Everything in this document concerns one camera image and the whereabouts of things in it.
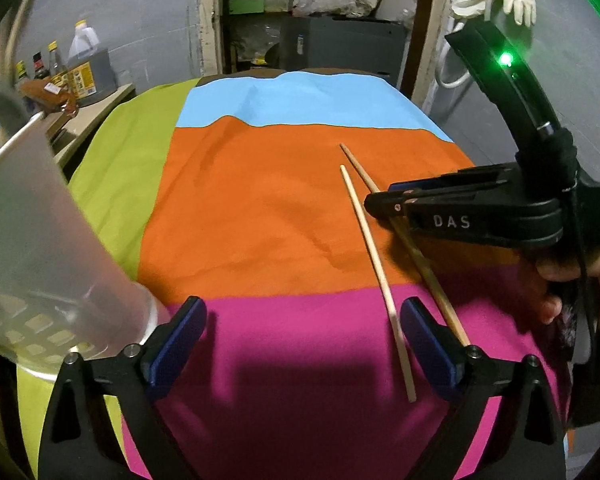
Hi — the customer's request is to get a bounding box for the translucent plastic utensil holder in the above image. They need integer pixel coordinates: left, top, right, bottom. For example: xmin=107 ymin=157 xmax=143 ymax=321
xmin=0 ymin=119 xmax=172 ymax=376

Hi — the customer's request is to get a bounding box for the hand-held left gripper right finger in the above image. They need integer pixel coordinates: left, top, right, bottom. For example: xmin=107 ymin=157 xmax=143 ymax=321
xmin=399 ymin=296 xmax=566 ymax=480

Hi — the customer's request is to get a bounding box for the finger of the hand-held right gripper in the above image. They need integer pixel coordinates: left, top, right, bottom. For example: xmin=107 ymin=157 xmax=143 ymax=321
xmin=364 ymin=164 xmax=521 ymax=221

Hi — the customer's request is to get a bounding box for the person's dark clothing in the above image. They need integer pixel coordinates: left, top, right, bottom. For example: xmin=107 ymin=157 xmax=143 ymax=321
xmin=560 ymin=305 xmax=600 ymax=466

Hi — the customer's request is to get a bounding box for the grey cabinet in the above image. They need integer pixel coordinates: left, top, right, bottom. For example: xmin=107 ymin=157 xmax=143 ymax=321
xmin=279 ymin=14 xmax=406 ymax=86

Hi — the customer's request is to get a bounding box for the white hose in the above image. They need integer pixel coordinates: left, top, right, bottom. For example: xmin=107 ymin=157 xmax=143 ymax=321
xmin=437 ymin=0 xmax=511 ymax=88

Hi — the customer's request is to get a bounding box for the wooden chopstick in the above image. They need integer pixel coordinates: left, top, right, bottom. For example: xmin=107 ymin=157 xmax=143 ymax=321
xmin=340 ymin=165 xmax=417 ymax=403
xmin=339 ymin=143 xmax=472 ymax=348
xmin=0 ymin=0 xmax=38 ymax=86

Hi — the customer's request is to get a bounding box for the green box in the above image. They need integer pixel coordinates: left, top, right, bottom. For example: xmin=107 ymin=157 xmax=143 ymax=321
xmin=228 ymin=0 xmax=266 ymax=16

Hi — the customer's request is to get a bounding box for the clear oil jug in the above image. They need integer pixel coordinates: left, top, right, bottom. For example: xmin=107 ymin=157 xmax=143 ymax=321
xmin=66 ymin=19 xmax=103 ymax=101

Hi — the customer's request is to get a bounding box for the door frame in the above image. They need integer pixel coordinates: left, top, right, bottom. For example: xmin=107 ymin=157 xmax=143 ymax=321
xmin=197 ymin=0 xmax=461 ymax=111

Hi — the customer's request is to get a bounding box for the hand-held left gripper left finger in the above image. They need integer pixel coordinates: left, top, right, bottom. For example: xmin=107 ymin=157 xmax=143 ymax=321
xmin=37 ymin=296 xmax=208 ymax=480

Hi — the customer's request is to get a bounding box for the wooden counter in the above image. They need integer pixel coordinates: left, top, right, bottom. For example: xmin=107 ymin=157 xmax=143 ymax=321
xmin=50 ymin=84 xmax=137 ymax=166

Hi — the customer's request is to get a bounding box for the colourful striped tablecloth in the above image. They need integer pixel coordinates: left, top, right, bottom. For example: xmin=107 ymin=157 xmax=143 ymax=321
xmin=15 ymin=71 xmax=571 ymax=480

